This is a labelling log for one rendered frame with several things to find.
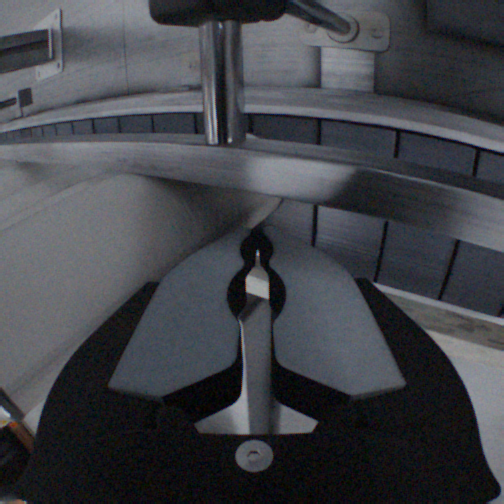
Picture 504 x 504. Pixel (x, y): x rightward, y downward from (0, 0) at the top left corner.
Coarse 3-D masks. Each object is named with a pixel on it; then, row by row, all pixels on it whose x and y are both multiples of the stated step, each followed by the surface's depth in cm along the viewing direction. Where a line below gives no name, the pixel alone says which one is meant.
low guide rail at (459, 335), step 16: (256, 256) 18; (256, 272) 17; (256, 288) 17; (400, 304) 14; (416, 304) 14; (416, 320) 13; (432, 320) 13; (448, 320) 13; (464, 320) 13; (480, 320) 13; (432, 336) 13; (448, 336) 12; (464, 336) 12; (480, 336) 12; (496, 336) 12; (448, 352) 12; (464, 352) 12; (480, 352) 11; (496, 352) 11
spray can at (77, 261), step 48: (96, 192) 10; (144, 192) 10; (192, 192) 11; (240, 192) 13; (0, 240) 7; (48, 240) 8; (96, 240) 8; (144, 240) 10; (192, 240) 11; (0, 288) 6; (48, 288) 7; (96, 288) 8; (0, 336) 6; (48, 336) 7; (0, 384) 6; (48, 384) 7
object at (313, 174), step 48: (0, 144) 18; (48, 144) 13; (96, 144) 11; (144, 144) 10; (192, 144) 9; (240, 144) 8; (288, 144) 8; (288, 192) 8; (336, 192) 7; (384, 192) 7; (432, 192) 6; (480, 192) 5; (480, 240) 6
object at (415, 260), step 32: (32, 128) 30; (64, 128) 26; (96, 128) 23; (128, 128) 21; (160, 128) 20; (192, 128) 19; (256, 128) 16; (288, 128) 16; (320, 128) 15; (352, 128) 14; (384, 128) 13; (416, 160) 13; (448, 160) 12; (480, 160) 11; (288, 224) 18; (320, 224) 17; (352, 224) 16; (384, 224) 15; (352, 256) 17; (384, 256) 16; (416, 256) 15; (448, 256) 14; (480, 256) 13; (416, 288) 16; (448, 288) 15; (480, 288) 14
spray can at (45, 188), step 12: (72, 168) 18; (84, 168) 19; (48, 180) 17; (60, 180) 17; (72, 180) 17; (84, 180) 18; (24, 192) 15; (36, 192) 16; (48, 192) 16; (0, 204) 14; (12, 204) 14; (24, 204) 15; (0, 216) 14
